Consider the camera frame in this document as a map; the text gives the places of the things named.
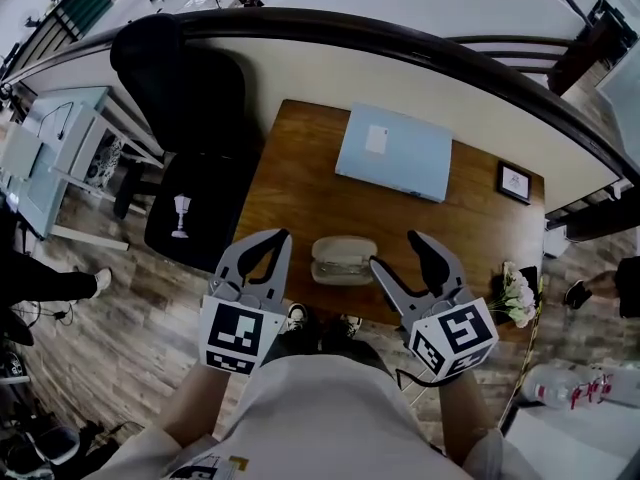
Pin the person's left forearm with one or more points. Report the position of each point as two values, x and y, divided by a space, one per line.
195 408

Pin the clear water jug red label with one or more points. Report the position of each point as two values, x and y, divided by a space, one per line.
597 385
552 388

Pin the white goblet-shaped ornament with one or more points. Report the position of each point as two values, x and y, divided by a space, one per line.
181 215

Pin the black picture frame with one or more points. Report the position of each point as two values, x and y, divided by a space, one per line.
514 182

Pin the person's black trousers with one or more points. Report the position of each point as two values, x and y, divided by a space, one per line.
325 343

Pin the light blue white desk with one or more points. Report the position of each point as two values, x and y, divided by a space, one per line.
55 158

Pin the dark wooden post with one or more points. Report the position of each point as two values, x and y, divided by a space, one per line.
585 53

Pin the person's white t-shirt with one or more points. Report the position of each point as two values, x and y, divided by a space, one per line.
320 418

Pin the person's left shoe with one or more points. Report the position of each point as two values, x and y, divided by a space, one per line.
296 315

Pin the white flower bouquet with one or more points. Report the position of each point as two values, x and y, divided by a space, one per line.
517 293

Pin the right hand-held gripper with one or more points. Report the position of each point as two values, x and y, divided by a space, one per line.
457 335

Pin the person's right shoe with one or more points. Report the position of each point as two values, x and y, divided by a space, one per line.
351 325

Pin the black office chair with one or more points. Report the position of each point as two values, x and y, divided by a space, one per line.
185 133

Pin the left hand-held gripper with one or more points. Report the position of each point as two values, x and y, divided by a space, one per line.
232 330

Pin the light blue flat box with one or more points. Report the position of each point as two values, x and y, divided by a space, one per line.
395 150

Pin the person's right forearm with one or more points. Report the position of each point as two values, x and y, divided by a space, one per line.
462 418

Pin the person's shoe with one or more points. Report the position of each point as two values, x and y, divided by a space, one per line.
296 315
351 325

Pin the beige glasses case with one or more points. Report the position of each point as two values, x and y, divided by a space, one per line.
340 248

